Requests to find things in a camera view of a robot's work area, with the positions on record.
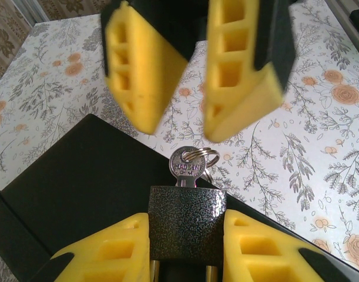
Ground aluminium frame post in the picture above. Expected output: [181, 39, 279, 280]
[22, 0, 61, 25]

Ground silver key ring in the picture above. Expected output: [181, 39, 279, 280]
[180, 146, 220, 183]

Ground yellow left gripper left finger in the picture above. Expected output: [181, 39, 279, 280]
[48, 211, 153, 282]

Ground silver padlock key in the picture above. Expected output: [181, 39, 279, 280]
[169, 146, 205, 189]

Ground black box with painted lid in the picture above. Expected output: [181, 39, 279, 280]
[0, 113, 359, 282]

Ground dark grey hammered padlock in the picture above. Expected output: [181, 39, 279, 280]
[146, 184, 229, 282]

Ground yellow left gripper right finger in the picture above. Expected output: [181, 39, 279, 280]
[222, 208, 349, 282]

